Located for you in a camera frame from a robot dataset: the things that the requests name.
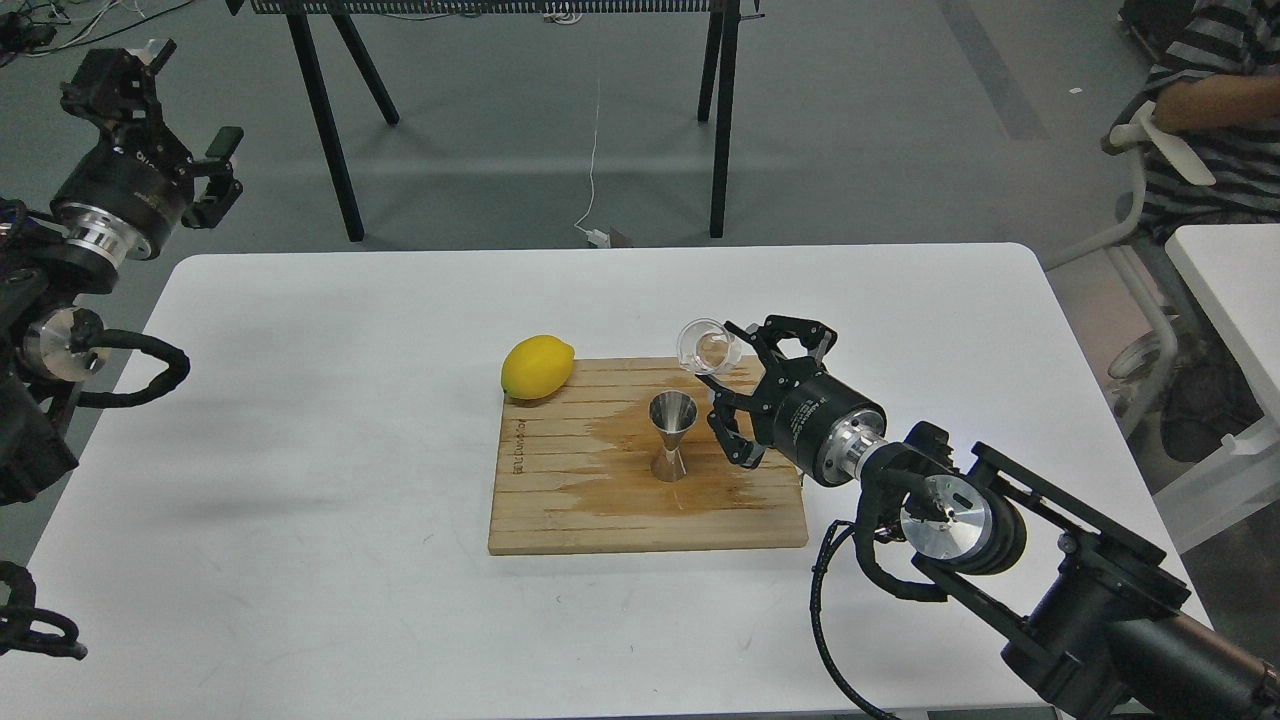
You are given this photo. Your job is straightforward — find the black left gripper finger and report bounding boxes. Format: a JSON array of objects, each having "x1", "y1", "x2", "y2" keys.
[
  {"x1": 178, "y1": 126, "x2": 244, "y2": 229},
  {"x1": 60, "y1": 38, "x2": 179, "y2": 151}
]

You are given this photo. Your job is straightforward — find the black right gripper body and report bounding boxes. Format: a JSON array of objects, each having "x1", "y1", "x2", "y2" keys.
[{"x1": 750, "y1": 366, "x2": 887, "y2": 487}]

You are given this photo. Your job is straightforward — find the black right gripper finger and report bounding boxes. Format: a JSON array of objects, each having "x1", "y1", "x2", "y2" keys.
[
  {"x1": 705, "y1": 375, "x2": 776, "y2": 470},
  {"x1": 724, "y1": 315, "x2": 838, "y2": 386}
]

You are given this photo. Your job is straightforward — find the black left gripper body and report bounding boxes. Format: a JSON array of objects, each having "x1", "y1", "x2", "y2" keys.
[{"x1": 50, "y1": 143, "x2": 195, "y2": 263}]

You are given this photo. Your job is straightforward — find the steel double jigger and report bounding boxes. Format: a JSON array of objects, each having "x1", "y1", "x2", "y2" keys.
[{"x1": 648, "y1": 389, "x2": 698, "y2": 483}]

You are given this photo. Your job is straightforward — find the small clear glass beaker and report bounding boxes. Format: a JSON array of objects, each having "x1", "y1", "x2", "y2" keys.
[{"x1": 675, "y1": 318, "x2": 746, "y2": 375}]

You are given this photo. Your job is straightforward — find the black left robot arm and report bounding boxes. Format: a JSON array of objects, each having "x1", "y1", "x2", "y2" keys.
[{"x1": 1, "y1": 38, "x2": 243, "y2": 505}]

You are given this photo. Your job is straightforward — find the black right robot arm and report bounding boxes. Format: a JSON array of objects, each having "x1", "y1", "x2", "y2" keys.
[{"x1": 678, "y1": 315, "x2": 1277, "y2": 719}]

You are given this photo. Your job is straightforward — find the wooden cutting board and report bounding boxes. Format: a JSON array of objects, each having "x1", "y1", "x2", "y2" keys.
[{"x1": 488, "y1": 357, "x2": 809, "y2": 556}]

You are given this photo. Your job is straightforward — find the yellow lemon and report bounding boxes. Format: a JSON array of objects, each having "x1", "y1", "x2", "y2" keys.
[{"x1": 500, "y1": 334, "x2": 575, "y2": 401}]

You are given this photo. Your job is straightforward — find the black metal background table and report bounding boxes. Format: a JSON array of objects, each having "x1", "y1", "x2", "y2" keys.
[{"x1": 218, "y1": 1, "x2": 763, "y2": 249}]

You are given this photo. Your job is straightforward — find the white office chair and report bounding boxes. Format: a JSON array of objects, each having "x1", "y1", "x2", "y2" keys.
[{"x1": 1041, "y1": 95, "x2": 1280, "y2": 551}]

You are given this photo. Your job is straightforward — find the white side table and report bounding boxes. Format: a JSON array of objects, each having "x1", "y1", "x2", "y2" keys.
[{"x1": 1166, "y1": 224, "x2": 1279, "y2": 420}]

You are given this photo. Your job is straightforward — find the person in striped shirt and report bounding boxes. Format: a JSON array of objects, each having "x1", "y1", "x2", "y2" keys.
[{"x1": 1140, "y1": 1, "x2": 1279, "y2": 245}]

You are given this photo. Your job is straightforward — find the tangled cables on floor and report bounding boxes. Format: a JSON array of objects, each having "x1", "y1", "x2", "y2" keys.
[{"x1": 0, "y1": 0, "x2": 201, "y2": 61}]

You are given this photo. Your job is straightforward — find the white cable with plug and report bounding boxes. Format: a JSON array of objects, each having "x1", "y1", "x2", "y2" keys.
[{"x1": 573, "y1": 70, "x2": 635, "y2": 250}]

